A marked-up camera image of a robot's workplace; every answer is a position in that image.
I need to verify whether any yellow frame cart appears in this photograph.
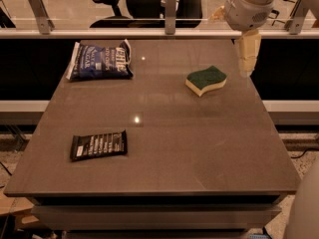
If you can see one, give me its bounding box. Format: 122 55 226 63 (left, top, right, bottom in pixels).
268 0 301 27

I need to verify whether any blue kettle chips bag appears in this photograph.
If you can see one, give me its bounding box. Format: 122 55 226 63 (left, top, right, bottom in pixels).
66 40 133 81

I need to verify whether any left metal rail bracket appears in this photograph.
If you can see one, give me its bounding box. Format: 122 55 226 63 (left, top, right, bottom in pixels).
28 0 55 35

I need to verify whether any black rxbar chocolate wrapper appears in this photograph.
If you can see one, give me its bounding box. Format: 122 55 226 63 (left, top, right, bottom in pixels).
70 130 128 161

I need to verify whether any grey table drawer base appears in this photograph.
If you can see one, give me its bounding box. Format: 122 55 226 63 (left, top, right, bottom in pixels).
32 204 281 234

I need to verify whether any black floor cable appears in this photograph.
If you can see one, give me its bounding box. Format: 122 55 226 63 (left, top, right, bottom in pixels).
290 147 315 160

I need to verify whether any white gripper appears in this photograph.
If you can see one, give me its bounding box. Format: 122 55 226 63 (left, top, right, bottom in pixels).
209 0 273 78

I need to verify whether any green and yellow sponge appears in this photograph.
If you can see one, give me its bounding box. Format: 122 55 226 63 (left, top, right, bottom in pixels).
185 66 227 97

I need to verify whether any right metal rail bracket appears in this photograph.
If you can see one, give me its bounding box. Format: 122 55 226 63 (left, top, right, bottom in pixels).
285 0 309 35

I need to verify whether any black office chair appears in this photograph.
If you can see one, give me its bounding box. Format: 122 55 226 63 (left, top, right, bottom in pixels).
91 0 202 28

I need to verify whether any metal rail bracket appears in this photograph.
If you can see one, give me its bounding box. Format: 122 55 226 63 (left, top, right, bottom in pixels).
285 0 309 35
28 0 55 35
164 0 176 35

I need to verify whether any middle metal rail bracket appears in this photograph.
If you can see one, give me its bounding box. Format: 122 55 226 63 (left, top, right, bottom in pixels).
164 0 176 35

